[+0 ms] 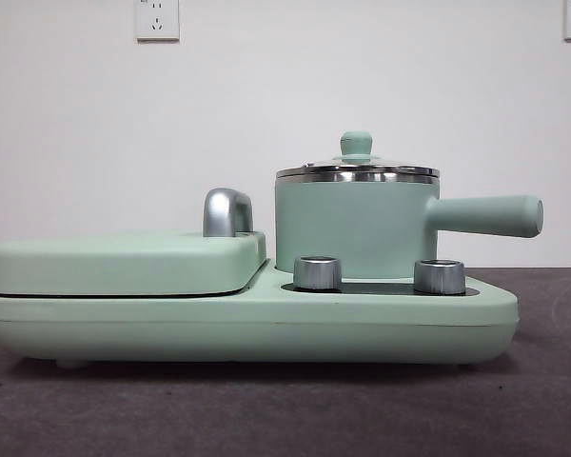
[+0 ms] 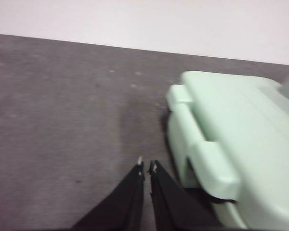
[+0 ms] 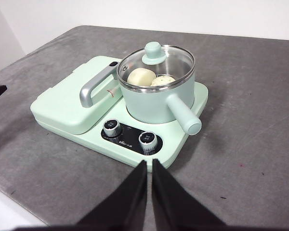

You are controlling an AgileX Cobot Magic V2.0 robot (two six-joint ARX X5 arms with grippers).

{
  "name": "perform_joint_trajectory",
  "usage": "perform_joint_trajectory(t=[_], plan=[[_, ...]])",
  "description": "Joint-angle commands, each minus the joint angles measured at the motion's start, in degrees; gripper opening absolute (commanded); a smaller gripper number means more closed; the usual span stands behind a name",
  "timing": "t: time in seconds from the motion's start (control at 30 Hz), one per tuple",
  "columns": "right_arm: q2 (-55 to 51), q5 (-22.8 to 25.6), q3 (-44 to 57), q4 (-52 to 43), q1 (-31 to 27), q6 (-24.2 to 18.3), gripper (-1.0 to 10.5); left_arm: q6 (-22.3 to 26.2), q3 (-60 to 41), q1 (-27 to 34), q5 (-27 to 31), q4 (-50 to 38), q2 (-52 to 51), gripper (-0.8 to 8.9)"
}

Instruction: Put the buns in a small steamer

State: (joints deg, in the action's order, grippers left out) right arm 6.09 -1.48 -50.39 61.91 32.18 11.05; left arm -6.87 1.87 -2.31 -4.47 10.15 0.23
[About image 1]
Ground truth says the glass lid with green knob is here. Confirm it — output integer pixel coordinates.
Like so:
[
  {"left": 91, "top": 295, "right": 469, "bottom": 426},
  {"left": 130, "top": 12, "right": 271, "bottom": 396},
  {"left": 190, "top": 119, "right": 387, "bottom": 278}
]
[{"left": 275, "top": 130, "right": 442, "bottom": 178}]

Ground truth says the mint green steamer pot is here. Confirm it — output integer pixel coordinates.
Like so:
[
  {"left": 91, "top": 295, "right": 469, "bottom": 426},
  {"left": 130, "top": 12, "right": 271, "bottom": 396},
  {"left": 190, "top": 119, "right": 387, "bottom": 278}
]
[{"left": 273, "top": 166, "right": 545, "bottom": 280}]

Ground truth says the silver control knob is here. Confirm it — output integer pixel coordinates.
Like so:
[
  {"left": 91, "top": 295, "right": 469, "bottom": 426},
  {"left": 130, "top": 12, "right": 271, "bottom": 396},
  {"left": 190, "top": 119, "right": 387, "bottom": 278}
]
[
  {"left": 292, "top": 255, "right": 343, "bottom": 290},
  {"left": 413, "top": 258, "right": 467, "bottom": 293}
]

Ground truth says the mint green breakfast cooker base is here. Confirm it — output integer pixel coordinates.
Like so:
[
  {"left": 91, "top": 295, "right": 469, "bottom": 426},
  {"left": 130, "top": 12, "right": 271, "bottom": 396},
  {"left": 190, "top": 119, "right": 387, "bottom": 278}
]
[{"left": 0, "top": 256, "right": 520, "bottom": 370}]

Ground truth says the mint green griddle cover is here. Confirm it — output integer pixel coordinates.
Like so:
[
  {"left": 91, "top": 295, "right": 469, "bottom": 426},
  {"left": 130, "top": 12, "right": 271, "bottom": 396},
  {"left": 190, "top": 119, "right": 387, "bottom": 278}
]
[{"left": 0, "top": 228, "right": 270, "bottom": 297}]

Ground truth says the silver griddle cover handle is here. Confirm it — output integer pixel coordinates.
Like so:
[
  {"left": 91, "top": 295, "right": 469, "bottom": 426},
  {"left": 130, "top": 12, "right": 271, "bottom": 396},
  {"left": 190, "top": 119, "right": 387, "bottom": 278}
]
[{"left": 202, "top": 187, "right": 255, "bottom": 238}]

